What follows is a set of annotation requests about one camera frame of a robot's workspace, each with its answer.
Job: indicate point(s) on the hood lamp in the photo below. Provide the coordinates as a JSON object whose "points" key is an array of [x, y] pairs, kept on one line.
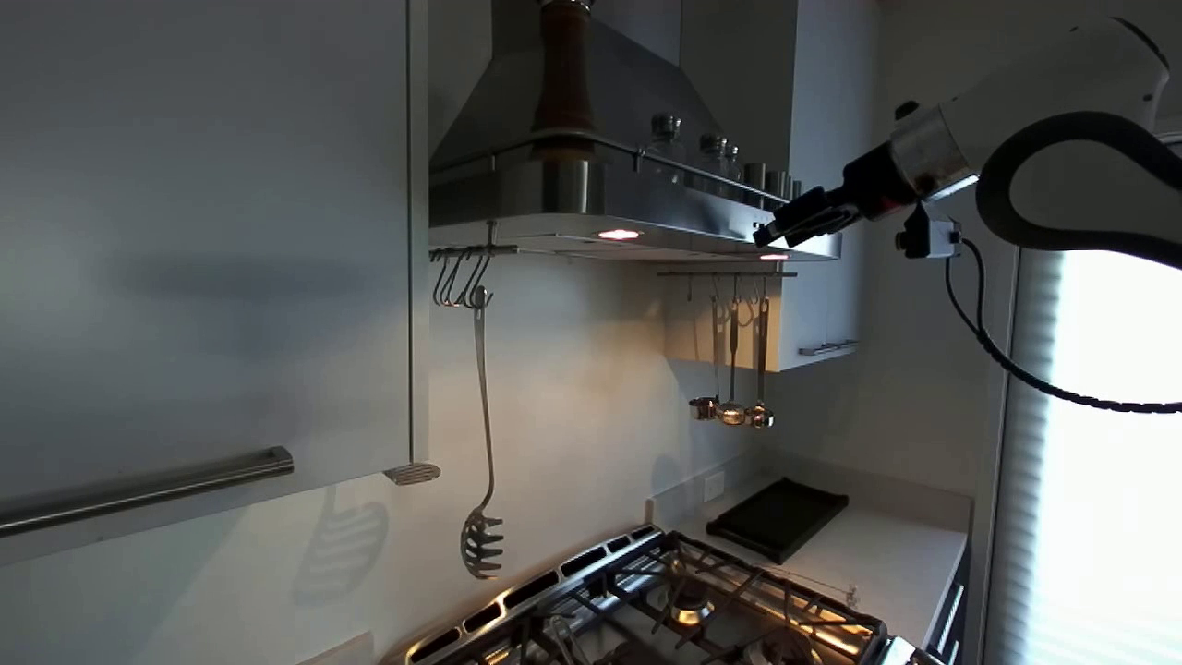
{"points": [[774, 255], [618, 233]]}

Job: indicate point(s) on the stainless steel range hood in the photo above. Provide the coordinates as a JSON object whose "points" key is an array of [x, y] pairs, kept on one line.
{"points": [[578, 186]]}

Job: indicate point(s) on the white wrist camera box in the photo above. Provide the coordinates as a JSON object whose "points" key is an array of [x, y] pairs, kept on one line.
{"points": [[941, 239]]}

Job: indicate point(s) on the brown wooden pepper mill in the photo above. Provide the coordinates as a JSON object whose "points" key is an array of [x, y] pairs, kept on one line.
{"points": [[565, 77]]}

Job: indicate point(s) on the short hook rail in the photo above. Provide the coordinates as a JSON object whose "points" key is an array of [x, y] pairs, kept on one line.
{"points": [[474, 250]]}

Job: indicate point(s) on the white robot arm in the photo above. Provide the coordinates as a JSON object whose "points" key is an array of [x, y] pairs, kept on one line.
{"points": [[1047, 86]]}

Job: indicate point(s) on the black tray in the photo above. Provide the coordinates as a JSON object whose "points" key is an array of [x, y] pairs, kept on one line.
{"points": [[775, 519]]}

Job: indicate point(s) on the white window blind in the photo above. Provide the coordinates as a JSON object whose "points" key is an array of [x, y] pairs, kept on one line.
{"points": [[1094, 492]]}

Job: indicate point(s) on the stove burner grate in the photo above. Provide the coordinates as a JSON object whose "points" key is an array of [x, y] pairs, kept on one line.
{"points": [[738, 604]]}

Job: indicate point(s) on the steel hook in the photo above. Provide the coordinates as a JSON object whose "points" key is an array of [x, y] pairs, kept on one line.
{"points": [[437, 283], [479, 293], [456, 283]]}

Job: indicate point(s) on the large white cabinet door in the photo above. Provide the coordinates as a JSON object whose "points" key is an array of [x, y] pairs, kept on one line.
{"points": [[198, 244]]}

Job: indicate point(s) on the steel spice jar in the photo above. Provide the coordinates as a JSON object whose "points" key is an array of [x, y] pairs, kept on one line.
{"points": [[786, 186], [722, 149], [666, 127], [753, 173]]}

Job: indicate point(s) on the stainless steel stove range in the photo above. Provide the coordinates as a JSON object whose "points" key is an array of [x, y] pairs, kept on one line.
{"points": [[666, 604]]}

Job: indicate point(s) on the steel ladle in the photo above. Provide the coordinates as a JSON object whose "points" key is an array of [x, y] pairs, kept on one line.
{"points": [[731, 416], [762, 416], [706, 407]]}

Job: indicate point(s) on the long utensil rail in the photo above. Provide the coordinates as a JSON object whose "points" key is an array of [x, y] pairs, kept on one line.
{"points": [[726, 271]]}

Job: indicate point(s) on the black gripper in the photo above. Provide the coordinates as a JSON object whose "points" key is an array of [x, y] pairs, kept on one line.
{"points": [[884, 179]]}

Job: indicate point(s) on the steel hood guard rail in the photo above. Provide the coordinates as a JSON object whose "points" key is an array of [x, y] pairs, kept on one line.
{"points": [[615, 149]]}

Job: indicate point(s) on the narrow white wall cabinet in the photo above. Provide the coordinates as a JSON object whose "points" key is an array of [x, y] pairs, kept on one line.
{"points": [[823, 122]]}

